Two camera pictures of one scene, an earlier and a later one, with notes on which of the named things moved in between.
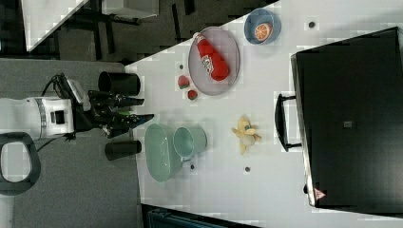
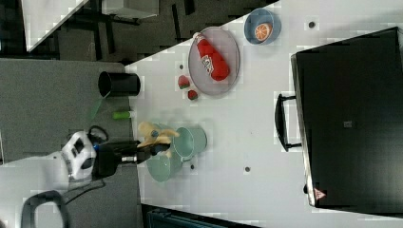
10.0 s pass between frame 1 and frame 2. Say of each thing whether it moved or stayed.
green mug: stayed
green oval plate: stayed
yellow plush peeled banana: moved
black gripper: moved
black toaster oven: stayed
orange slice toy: stayed
